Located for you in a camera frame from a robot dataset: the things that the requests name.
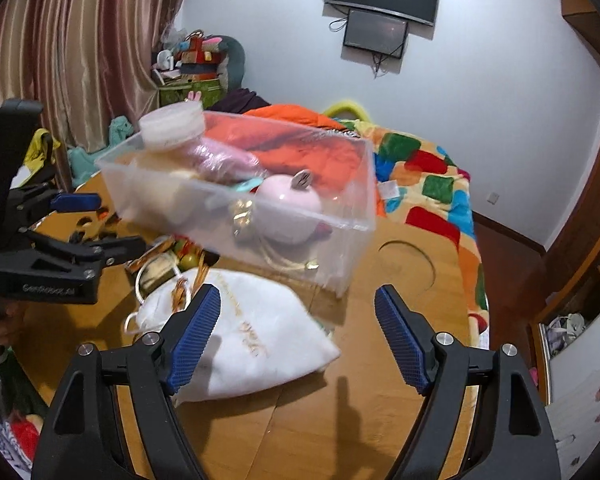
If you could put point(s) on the pink round mini gadget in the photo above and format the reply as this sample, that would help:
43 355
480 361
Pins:
287 205

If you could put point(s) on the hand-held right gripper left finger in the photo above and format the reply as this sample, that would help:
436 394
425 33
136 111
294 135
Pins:
195 340

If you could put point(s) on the cream paper roll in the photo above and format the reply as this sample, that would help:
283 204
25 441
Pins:
170 195

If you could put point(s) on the small teal plastic item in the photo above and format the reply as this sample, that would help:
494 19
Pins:
245 186

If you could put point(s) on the green storage box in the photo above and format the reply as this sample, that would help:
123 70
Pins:
190 94

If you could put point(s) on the yellow plush cushion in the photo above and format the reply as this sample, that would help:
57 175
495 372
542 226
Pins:
345 107

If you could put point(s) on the colourful patchwork blanket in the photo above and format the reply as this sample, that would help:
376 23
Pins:
430 180

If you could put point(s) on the white round jar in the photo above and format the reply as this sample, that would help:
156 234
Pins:
172 125

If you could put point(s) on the brown gold snack packet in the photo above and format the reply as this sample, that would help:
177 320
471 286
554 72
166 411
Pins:
155 255

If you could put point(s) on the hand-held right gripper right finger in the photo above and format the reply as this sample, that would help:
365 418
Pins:
402 340

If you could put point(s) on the striped brown curtain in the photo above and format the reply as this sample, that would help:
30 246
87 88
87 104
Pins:
80 35

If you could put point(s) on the person's left hand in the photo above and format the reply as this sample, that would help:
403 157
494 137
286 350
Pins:
9 325

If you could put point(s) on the teal dinosaur toy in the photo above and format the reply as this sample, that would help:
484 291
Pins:
120 130

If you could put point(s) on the clear plastic storage box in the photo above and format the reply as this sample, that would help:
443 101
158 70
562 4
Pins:
340 260

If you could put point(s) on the wooden desk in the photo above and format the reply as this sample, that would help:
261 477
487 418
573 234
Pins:
330 410

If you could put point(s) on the gold foil packet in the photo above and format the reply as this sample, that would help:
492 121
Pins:
242 212

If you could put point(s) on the green ball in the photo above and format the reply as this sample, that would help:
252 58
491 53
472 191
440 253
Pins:
190 260

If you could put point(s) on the small white desk fan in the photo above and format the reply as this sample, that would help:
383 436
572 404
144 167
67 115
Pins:
163 60

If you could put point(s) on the small wall monitor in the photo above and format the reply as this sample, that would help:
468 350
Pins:
375 32

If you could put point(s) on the orange quilt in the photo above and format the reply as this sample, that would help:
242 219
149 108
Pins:
300 120

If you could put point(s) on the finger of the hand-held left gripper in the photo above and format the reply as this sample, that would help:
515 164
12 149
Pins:
75 202
110 250

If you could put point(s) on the pile of plush toys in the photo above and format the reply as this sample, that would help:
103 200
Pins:
205 55

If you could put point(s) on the white wardrobe door with hearts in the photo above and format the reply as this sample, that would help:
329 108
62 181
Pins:
590 410

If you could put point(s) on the dark purple cloth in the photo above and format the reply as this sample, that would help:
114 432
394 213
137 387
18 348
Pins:
240 100

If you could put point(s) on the wooden shelf unit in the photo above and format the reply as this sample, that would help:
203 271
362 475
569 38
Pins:
590 210

